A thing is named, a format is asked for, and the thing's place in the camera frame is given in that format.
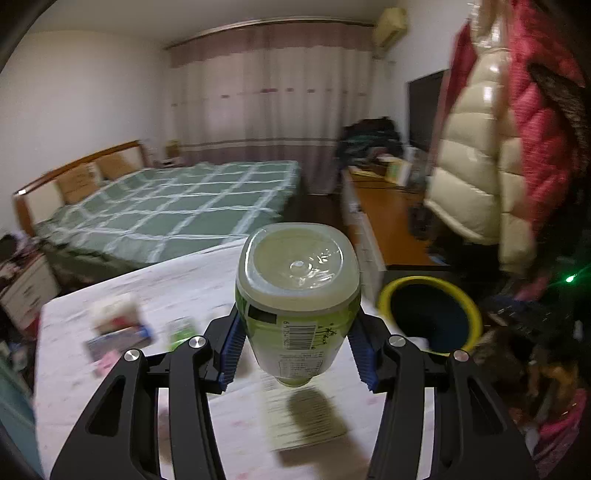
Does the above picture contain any small green packet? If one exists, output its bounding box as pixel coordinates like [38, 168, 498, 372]
[166, 318, 195, 352]

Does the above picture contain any curtain rail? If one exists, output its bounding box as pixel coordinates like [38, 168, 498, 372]
[161, 18, 375, 51]

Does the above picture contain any beige pink curtain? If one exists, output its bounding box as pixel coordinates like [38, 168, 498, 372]
[168, 21, 375, 195]

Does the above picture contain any blue patterned small carton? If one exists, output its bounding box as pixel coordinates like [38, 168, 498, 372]
[85, 325, 153, 358]

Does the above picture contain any orange wooden cabinet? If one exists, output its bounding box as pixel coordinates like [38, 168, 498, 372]
[342, 166, 451, 301]

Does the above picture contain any brown bear face pillow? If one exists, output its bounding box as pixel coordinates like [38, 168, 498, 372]
[58, 164, 102, 204]

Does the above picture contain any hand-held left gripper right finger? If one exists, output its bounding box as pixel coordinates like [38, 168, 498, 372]
[348, 314, 539, 480]

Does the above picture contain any wooden bed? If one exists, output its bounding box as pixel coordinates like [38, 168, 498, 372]
[13, 140, 303, 273]

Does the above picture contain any cream air conditioner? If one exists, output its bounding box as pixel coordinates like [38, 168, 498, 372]
[372, 6, 409, 58]

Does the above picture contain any pale printed paper sheet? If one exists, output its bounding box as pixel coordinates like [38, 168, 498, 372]
[265, 383, 349, 452]

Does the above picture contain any white wooden nightstand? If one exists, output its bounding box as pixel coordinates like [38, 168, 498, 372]
[0, 254, 61, 330]

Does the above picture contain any yellow rimmed trash bin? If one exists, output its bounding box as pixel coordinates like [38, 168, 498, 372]
[378, 276, 483, 356]

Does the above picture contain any green white box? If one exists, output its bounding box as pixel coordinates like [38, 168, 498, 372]
[385, 157, 411, 185]

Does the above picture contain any green plaid duvet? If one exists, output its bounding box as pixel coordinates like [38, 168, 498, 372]
[34, 160, 298, 264]

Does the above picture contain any dark clothes pile on nightstand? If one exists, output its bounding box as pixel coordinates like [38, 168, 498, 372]
[0, 233, 44, 278]

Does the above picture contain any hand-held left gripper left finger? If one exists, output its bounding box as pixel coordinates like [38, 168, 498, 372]
[48, 307, 245, 480]

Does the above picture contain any red puffer jacket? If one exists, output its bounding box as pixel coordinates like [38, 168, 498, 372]
[450, 0, 587, 241]

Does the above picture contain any dark clothes pile by curtain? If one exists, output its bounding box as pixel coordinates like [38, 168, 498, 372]
[337, 117, 402, 167]

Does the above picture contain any black television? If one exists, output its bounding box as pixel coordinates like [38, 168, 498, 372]
[406, 69, 451, 153]

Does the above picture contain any green plastic bottle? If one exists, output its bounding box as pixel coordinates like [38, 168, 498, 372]
[235, 223, 362, 387]

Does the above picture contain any cream puffer jacket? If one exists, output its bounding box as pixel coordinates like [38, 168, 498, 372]
[424, 46, 539, 278]

